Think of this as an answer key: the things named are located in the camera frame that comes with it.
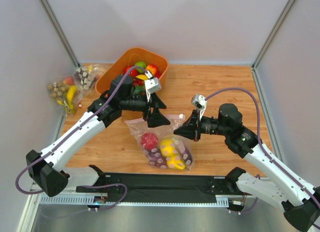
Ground red fake apple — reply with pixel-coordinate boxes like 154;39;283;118
140;133;159;150
122;66;139;77

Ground yellow fake lemon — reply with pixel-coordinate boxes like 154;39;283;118
135;74;149;81
159;138;178;157

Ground clear polka dot zip bag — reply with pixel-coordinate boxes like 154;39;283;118
125;114;194;170

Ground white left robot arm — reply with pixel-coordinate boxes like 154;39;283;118
26;75;170;197

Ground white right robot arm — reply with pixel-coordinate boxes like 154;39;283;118
174;103;320;231

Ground yellow fake lemon in basket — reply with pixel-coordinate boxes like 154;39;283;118
135;74;149;81

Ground red fake apple in basket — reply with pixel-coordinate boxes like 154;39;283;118
122;66;139;77

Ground clear bag with banana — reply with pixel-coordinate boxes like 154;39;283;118
46;76;84;115

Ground orange plastic basket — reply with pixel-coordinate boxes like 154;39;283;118
95;47;169;95

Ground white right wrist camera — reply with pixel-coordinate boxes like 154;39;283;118
191;94;207;125

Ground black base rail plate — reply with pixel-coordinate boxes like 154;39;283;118
91;165;244;203

